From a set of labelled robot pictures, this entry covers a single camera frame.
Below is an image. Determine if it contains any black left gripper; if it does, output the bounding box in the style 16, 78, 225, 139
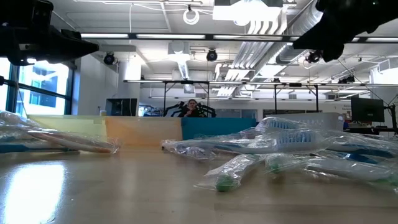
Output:
0, 25, 100, 67

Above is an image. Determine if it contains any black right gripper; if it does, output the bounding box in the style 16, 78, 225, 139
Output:
292, 0, 379, 63

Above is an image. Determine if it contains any green toothbrush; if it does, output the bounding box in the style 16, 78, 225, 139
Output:
195, 153, 265, 192
300, 155, 398, 187
263, 152, 301, 177

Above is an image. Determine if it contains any pile of bagged toothbrushes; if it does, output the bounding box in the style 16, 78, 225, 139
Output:
160, 139, 224, 161

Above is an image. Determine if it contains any large window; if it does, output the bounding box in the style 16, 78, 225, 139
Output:
0, 57, 76, 118

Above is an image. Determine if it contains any black flat screen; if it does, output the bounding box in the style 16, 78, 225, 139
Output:
104, 98, 138, 117

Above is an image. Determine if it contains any yellow plastic bin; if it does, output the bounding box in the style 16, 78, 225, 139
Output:
27, 114, 108, 146

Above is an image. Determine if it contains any white perforated plastic basket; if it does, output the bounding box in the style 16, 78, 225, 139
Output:
266, 112, 345, 132

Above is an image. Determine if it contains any black computer monitor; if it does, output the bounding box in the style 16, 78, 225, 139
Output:
351, 97, 386, 123

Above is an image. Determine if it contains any long ceiling light strip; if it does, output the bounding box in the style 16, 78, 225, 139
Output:
80, 32, 398, 44

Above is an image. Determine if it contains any orange toothbrush in clear wrapper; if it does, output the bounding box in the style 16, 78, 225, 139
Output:
27, 128, 121, 154

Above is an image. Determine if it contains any orange plastic bin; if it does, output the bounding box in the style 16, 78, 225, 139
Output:
104, 116, 183, 147

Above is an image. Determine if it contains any dark desk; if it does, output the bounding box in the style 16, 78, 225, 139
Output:
343, 126, 398, 138

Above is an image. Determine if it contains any person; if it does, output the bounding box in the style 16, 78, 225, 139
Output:
183, 98, 203, 118

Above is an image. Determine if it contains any teal plastic bin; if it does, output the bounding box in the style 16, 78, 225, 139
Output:
181, 117, 258, 141

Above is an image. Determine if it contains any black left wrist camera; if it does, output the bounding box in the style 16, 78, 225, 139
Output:
29, 0, 55, 28

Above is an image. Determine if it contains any black metal gantry frame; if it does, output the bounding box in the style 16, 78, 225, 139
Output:
273, 82, 320, 113
162, 80, 210, 118

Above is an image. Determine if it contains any white coiled cable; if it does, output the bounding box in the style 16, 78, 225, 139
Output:
182, 8, 201, 26

